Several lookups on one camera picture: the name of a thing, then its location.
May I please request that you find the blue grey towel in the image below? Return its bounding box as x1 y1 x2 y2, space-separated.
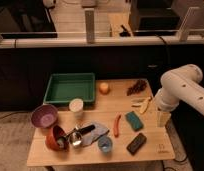
82 122 109 147

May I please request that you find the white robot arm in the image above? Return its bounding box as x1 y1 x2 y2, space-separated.
154 64 204 127

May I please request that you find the red orange bowl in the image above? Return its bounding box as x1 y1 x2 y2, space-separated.
45 125 69 151

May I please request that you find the purple bowl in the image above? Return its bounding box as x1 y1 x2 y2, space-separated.
31 104 58 128

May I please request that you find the yellow banana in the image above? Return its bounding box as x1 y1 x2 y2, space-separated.
132 97 151 114

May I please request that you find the teal sponge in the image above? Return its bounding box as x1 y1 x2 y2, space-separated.
125 111 143 131

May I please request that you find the dark grape bunch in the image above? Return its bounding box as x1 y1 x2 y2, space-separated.
127 79 147 96

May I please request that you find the black rectangular block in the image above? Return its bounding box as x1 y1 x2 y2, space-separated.
126 133 147 155

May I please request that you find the orange carrot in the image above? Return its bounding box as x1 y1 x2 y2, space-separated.
113 114 121 137

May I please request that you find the blue plastic cup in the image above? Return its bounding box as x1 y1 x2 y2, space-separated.
98 136 113 153

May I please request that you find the white cup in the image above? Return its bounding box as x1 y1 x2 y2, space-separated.
69 98 84 118

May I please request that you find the small metal cup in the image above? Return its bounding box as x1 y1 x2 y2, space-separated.
69 132 82 148

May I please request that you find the black object on shelf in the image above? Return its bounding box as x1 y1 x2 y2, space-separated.
119 25 131 37

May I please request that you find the green plastic tray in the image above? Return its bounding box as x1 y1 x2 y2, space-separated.
43 73 96 105

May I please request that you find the white horizontal rail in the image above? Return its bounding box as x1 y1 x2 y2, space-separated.
0 35 204 49

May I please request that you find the black handled scoop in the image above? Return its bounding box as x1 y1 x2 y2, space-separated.
57 124 95 149

